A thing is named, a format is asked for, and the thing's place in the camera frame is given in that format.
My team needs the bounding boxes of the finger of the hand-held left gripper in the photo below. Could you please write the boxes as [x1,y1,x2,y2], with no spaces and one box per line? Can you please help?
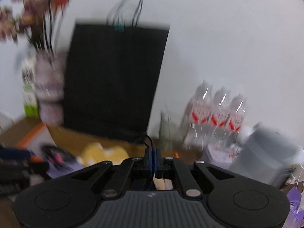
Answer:
[0,146,32,159]

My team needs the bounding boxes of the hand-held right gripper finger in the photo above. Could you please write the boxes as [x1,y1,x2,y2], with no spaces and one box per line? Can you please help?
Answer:
[66,148,154,198]
[154,148,238,198]

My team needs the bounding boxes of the beige cloth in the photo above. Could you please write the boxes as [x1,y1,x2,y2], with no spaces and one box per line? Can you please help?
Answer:
[153,176,173,191]

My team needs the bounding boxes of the black usb cable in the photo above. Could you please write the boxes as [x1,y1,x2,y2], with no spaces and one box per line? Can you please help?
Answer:
[135,133,155,190]

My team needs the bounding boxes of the black braided cable pink tie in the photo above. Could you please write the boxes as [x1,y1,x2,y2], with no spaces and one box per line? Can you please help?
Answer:
[41,145,76,169]

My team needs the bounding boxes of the yellow white plush hamster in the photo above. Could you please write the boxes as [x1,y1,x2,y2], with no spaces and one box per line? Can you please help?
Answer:
[76,142,130,167]

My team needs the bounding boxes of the red cardboard box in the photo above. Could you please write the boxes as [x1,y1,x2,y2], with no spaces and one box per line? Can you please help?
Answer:
[14,122,205,173]

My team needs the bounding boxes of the wooden desktop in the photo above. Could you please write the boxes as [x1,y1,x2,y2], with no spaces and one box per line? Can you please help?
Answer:
[0,117,304,228]

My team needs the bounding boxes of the clear glass cup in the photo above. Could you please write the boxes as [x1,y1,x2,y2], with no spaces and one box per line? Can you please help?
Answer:
[159,109,182,151]

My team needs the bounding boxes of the white green milk carton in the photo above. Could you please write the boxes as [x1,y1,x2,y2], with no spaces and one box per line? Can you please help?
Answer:
[21,57,40,119]

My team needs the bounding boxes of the patterned tin box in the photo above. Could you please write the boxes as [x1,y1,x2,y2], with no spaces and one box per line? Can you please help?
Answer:
[203,144,241,170]

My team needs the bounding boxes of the purple fuzzy vase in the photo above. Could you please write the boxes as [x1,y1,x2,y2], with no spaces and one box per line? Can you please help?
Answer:
[35,51,68,127]

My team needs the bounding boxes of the black paper bag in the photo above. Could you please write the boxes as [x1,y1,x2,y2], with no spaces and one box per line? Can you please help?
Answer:
[62,0,171,143]

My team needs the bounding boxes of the cream thermos bottle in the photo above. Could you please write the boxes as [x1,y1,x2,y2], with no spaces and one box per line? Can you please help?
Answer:
[229,122,304,189]

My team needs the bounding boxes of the purple tissue pack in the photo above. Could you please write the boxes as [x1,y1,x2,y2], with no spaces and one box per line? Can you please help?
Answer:
[286,186,304,228]

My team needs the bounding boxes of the dried rose bouquet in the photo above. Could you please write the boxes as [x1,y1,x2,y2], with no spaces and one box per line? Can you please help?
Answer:
[0,0,72,49]

